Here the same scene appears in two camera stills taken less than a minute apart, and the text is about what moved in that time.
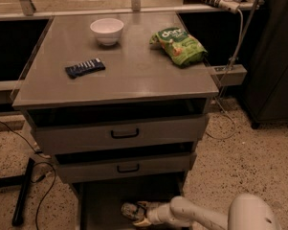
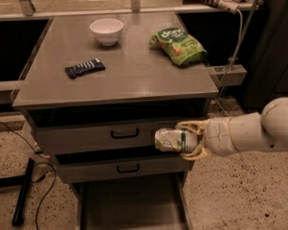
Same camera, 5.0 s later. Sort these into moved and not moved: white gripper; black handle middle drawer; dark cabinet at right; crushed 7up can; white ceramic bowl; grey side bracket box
Moved: white gripper; crushed 7up can
Not moved: black handle middle drawer; white ceramic bowl; grey side bracket box; dark cabinet at right
